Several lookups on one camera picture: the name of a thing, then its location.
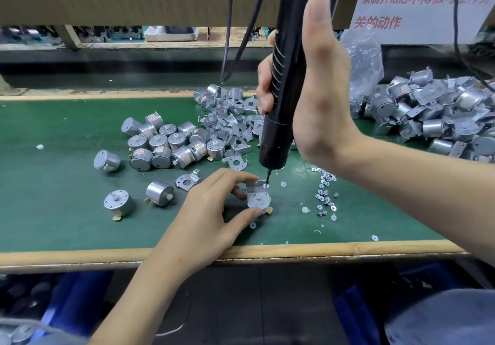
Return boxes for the heap of grey binned motors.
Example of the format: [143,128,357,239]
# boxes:
[0,275,40,345]

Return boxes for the silver metal bracket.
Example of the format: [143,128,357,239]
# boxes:
[175,169,202,192]
[243,182,270,201]

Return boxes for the blue plastic bin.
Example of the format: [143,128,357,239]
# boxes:
[35,271,113,345]

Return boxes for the person's left forearm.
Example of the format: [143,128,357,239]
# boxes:
[89,252,210,345]

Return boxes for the pile of metal brackets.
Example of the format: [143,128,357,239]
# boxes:
[193,84,268,173]

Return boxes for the white paper sign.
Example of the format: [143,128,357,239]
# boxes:
[350,0,495,45]

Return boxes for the green bench mat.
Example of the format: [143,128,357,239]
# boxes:
[0,97,495,253]

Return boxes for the silver round motor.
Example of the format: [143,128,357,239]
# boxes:
[243,188,274,215]

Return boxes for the small clear plastic bag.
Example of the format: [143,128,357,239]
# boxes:
[340,27,385,117]

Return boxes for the scatter of small silver screws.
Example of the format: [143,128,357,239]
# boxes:
[249,163,380,241]

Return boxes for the black hanging cable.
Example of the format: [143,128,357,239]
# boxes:
[226,0,272,85]
[222,0,235,85]

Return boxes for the person's left hand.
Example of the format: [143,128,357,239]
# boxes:
[155,167,268,280]

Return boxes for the person's right hand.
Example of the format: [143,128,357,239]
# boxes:
[257,0,365,173]

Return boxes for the pile of silver motors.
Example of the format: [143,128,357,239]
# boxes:
[93,111,210,222]

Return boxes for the pile of assembled motors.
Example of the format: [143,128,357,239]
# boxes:
[364,66,495,162]

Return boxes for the grey blue trousers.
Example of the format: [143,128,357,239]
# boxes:
[385,288,495,345]

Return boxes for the black electric screwdriver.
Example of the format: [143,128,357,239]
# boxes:
[259,0,349,186]

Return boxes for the dark blue crate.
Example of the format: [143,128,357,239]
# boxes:
[334,259,465,345]

